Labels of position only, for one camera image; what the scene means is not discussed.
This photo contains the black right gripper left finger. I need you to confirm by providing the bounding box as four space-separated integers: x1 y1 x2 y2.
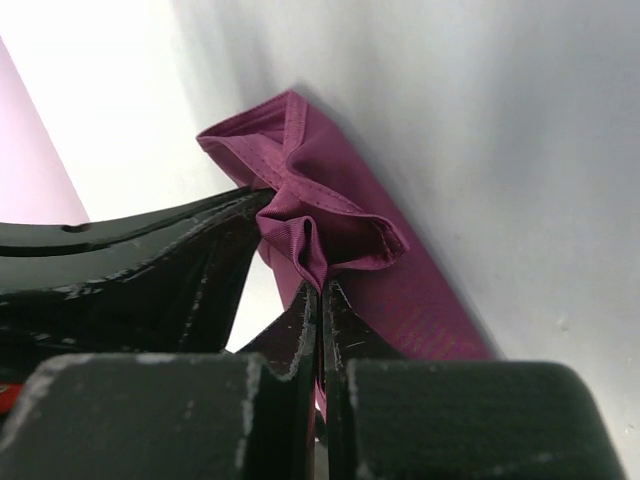
1 285 318 479

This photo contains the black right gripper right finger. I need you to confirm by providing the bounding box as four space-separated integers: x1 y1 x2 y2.
321 282 625 479

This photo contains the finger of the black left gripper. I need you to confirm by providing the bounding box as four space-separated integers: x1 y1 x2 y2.
1 187 273 385

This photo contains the magenta satin napkin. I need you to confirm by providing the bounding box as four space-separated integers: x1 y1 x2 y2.
195 88 496 441

